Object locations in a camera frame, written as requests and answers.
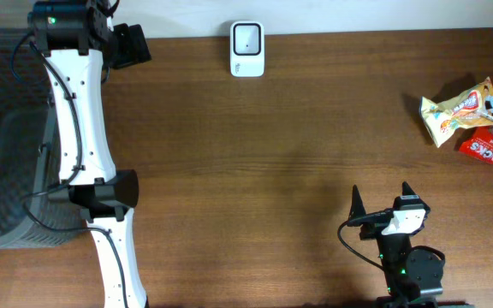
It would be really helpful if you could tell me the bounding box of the yellow snack bag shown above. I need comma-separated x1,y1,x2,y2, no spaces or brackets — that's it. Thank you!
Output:
419,77,493,147

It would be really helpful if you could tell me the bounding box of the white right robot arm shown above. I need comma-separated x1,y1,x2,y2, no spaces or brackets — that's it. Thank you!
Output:
357,181,469,308

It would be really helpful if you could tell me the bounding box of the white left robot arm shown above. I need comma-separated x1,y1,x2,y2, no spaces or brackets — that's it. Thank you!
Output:
34,35,365,307

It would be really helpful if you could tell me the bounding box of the white barcode scanner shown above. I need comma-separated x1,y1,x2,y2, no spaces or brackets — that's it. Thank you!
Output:
229,21,265,78

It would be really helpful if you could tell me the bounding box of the grey plastic basket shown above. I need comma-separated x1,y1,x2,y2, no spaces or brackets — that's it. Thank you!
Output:
0,29,81,249

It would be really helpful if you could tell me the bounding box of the black camera cable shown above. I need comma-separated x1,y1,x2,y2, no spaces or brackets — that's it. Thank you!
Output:
336,210,395,279

